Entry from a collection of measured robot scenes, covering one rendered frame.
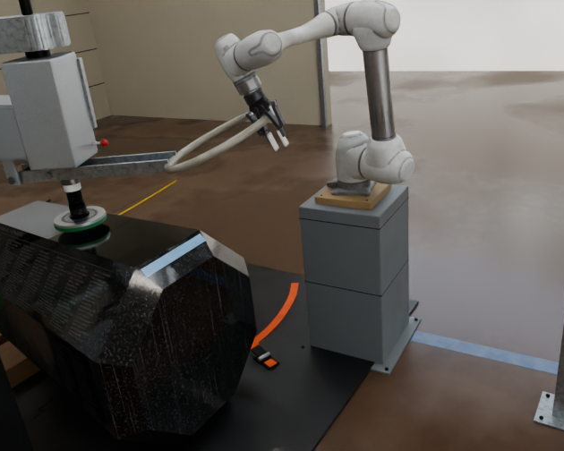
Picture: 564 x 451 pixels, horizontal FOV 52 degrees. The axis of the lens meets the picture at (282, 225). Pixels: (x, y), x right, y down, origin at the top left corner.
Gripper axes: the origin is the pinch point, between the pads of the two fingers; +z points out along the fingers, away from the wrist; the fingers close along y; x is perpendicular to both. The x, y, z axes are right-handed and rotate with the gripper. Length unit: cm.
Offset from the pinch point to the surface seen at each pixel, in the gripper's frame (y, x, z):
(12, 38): 64, 21, -77
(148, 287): 50, 48, 21
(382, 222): -10, -29, 59
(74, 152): 70, 21, -31
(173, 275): 46, 38, 24
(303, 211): 24, -32, 43
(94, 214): 87, 16, -5
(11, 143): 90, 27, -46
